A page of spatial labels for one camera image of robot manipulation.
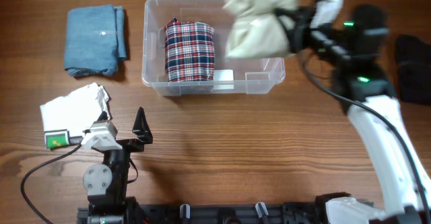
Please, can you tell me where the plaid flannel cloth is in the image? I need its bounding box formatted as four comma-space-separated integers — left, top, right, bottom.
164, 18, 216, 82

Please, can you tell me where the black cloth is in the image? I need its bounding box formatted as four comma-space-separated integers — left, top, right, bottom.
395, 34, 430, 105

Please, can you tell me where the cream white cloth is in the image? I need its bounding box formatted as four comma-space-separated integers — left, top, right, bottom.
223, 0, 299, 59

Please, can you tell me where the clear plastic storage bin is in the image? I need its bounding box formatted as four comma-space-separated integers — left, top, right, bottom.
141, 0, 286, 96

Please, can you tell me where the white cloth with green label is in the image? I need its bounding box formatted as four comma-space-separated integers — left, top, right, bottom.
40, 83, 110, 149

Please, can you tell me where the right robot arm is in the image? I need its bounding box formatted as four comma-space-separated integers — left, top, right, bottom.
274, 4, 430, 223

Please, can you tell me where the blue denim cloth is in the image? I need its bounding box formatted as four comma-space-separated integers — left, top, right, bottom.
64, 4, 127, 78

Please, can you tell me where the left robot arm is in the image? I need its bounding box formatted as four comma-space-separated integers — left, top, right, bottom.
77, 107, 153, 224

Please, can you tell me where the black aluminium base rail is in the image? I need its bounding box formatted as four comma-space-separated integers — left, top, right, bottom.
77, 202, 321, 224

